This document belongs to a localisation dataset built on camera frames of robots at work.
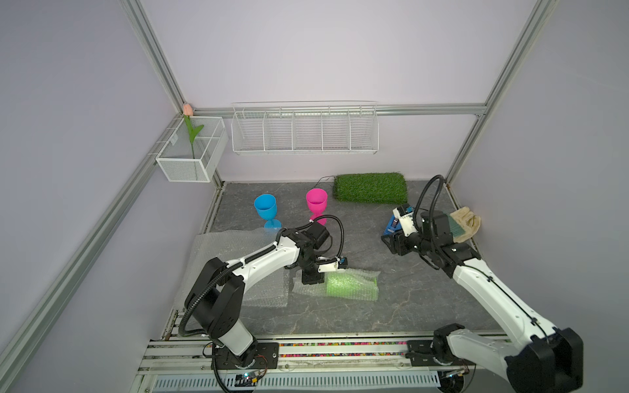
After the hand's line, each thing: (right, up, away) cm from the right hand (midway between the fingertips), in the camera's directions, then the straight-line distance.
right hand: (390, 232), depth 81 cm
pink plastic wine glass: (-25, +11, +13) cm, 30 cm away
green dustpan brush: (+34, -1, +21) cm, 39 cm away
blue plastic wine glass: (-44, +8, +11) cm, 46 cm away
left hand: (-24, -15, +1) cm, 29 cm away
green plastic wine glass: (-13, -17, -2) cm, 22 cm away
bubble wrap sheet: (-42, -22, +5) cm, 47 cm away
